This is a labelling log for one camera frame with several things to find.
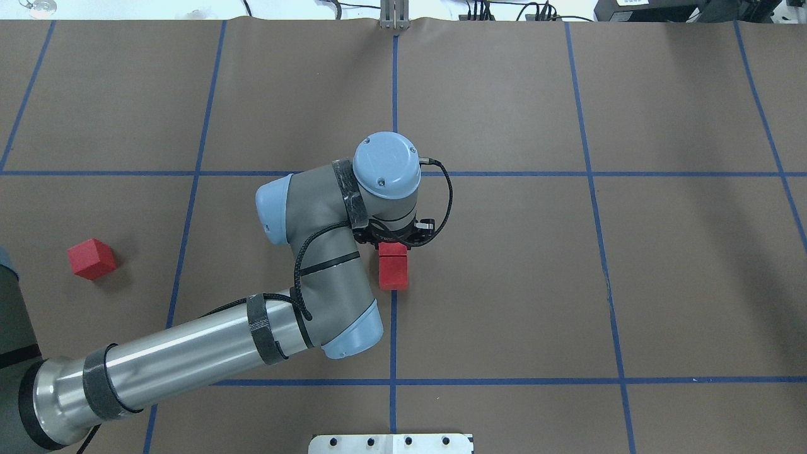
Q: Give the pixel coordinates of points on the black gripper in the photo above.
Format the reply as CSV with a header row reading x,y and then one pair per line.
x,y
369,238

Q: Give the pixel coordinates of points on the red block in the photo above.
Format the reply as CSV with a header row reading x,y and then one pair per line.
x,y
392,250
91,259
393,273

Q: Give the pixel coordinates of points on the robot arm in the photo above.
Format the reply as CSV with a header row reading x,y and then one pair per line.
x,y
323,214

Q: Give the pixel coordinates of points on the white pillar base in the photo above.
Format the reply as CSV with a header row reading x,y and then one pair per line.
x,y
393,443

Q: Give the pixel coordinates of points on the black box with label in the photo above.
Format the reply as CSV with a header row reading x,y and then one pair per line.
x,y
645,11

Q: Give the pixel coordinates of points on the aluminium frame post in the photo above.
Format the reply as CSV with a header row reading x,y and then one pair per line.
x,y
394,15

